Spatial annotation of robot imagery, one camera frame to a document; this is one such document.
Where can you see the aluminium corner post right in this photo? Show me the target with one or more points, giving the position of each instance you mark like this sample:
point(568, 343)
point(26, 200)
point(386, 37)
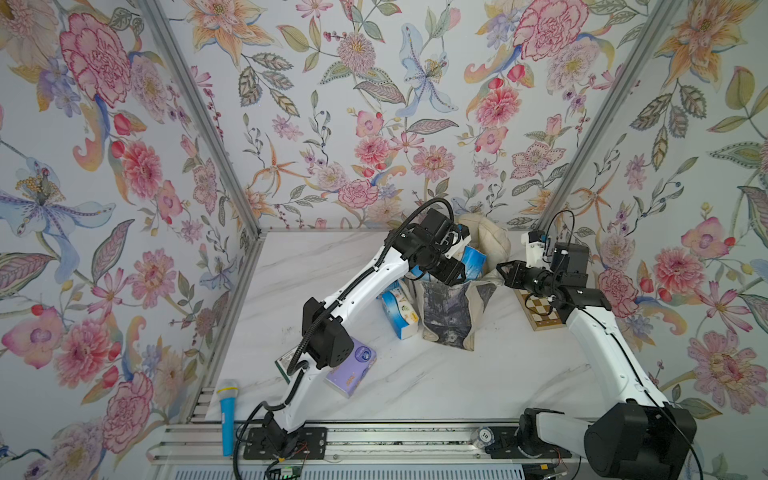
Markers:
point(657, 23)

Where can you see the aluminium corner post left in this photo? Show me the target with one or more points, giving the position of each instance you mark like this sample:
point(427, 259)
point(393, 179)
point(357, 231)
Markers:
point(163, 35)

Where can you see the beige canvas bag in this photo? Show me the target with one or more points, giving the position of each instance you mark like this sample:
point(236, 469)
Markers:
point(450, 315)

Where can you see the blue floral tissue pack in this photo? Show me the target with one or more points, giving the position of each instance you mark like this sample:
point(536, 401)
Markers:
point(401, 314)
point(474, 263)

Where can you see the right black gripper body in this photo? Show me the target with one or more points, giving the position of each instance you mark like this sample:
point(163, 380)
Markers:
point(523, 279)

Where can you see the wooden chessboard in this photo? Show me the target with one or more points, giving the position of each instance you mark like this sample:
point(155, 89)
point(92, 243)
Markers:
point(540, 314)

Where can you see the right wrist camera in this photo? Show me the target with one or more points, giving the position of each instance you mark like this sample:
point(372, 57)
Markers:
point(535, 244)

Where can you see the metal base rail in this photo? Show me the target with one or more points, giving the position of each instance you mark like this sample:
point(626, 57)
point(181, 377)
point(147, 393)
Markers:
point(355, 450)

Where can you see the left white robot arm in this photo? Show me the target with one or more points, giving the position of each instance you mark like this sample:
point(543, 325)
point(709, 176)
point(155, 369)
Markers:
point(428, 240)

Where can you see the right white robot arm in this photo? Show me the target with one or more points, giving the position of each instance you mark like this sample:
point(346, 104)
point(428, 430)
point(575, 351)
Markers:
point(641, 434)

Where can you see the purple tissue pack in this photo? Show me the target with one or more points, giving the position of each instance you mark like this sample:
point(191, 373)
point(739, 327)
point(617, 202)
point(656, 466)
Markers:
point(346, 377)

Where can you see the aluminium corner post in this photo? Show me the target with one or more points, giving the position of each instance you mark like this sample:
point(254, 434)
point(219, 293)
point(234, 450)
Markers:
point(657, 23)
point(163, 35)

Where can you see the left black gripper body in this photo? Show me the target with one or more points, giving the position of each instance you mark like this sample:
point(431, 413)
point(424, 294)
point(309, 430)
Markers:
point(445, 269)

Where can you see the green white tissue box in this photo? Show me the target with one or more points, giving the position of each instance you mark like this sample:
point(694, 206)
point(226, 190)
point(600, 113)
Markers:
point(283, 364)

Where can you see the blue microphone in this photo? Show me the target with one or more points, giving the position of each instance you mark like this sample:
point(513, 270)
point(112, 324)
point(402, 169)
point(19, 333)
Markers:
point(227, 392)

